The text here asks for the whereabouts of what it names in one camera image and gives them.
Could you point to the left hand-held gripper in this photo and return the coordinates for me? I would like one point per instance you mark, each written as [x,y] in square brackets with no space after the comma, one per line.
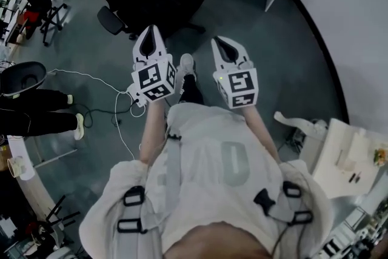
[151,77]

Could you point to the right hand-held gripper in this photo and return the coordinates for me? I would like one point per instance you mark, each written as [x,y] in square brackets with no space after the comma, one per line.
[239,85]

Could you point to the person's right forearm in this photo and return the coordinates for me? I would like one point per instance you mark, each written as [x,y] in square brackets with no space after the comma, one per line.
[259,127]

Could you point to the person's left forearm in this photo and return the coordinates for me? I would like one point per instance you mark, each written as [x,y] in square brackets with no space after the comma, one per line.
[153,130]

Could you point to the black swivel chair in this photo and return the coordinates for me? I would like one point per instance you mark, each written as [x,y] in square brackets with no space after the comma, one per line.
[36,3]

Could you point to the person's white shoe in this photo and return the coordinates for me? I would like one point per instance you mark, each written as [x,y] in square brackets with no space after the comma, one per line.
[79,125]
[70,99]
[187,65]

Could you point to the person's leg in black trousers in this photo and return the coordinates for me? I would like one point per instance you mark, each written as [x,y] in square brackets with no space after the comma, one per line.
[191,91]

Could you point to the person's white shirt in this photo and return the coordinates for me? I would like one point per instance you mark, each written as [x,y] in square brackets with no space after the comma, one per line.
[209,142]

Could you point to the white curved armrest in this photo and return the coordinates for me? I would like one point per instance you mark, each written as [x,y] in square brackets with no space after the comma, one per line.
[298,124]

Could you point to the red cloth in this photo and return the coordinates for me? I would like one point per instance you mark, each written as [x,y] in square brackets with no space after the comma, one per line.
[32,18]

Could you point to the grey harness with black buckles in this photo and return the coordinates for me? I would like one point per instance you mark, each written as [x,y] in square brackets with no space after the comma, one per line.
[172,166]

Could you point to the white side table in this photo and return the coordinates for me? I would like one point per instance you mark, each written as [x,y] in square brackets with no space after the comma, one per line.
[345,148]

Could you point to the roll of tape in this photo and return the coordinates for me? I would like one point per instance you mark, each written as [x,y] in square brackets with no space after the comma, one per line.
[15,165]

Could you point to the curved white counter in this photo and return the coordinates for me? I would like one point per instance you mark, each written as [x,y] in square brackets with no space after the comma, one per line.
[33,188]

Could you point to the small flower arrangement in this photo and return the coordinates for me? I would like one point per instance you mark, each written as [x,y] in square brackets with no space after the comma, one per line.
[381,157]

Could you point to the black tripod legs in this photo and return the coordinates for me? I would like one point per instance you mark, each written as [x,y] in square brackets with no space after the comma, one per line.
[60,213]

